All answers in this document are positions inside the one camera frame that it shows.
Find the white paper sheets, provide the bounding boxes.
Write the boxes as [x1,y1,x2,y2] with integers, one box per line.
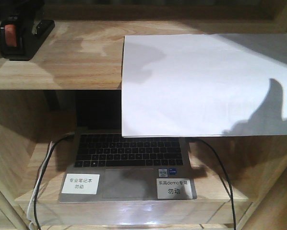
[121,34,287,137]

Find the black stapler with orange button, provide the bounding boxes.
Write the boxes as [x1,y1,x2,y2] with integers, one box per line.
[0,0,55,61]

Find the silver laptop with black keyboard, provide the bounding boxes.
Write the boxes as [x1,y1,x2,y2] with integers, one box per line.
[60,90,197,203]

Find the white label sticker right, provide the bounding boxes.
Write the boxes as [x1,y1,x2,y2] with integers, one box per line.
[156,178,193,200]

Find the white label sticker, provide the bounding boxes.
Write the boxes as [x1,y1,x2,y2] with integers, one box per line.
[156,178,193,200]
[61,173,100,195]

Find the white label sticker left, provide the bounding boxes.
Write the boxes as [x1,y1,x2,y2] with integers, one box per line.
[61,173,100,195]

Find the black cable right of laptop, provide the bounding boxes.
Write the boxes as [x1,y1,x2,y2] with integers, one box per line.
[189,138,238,230]

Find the black cable of laptop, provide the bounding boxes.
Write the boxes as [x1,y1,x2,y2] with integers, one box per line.
[33,135,75,230]
[189,138,238,230]

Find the black cable left of laptop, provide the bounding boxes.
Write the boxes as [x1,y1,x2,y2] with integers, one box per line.
[33,135,75,230]

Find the white cable left of laptop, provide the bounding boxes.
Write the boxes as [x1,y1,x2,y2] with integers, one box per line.
[27,141,56,230]

